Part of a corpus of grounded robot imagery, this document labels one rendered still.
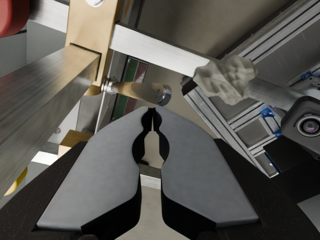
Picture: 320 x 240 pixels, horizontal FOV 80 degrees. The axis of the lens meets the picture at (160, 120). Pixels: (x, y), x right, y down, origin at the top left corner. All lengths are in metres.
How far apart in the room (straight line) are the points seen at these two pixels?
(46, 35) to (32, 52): 0.06
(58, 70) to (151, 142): 1.25
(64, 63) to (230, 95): 0.21
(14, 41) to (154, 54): 0.36
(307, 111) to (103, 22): 0.24
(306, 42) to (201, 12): 0.50
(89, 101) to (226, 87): 0.32
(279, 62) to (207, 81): 0.85
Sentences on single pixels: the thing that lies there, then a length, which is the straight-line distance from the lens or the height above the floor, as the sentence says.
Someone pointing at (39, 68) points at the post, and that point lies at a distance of 0.18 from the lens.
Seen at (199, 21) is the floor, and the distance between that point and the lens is 1.14.
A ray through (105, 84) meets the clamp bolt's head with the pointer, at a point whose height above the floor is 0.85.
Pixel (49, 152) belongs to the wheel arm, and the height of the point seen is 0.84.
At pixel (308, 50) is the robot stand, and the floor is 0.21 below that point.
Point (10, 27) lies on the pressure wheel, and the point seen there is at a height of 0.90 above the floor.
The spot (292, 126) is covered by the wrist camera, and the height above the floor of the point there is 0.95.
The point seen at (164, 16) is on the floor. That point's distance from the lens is 1.12.
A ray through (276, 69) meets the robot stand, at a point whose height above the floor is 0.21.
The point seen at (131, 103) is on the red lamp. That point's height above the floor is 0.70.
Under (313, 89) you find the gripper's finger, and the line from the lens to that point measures 0.36.
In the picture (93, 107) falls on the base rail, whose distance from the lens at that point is 0.49.
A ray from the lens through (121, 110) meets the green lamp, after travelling 0.48.
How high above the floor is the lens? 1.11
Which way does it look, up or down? 59 degrees down
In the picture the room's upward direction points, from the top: 177 degrees clockwise
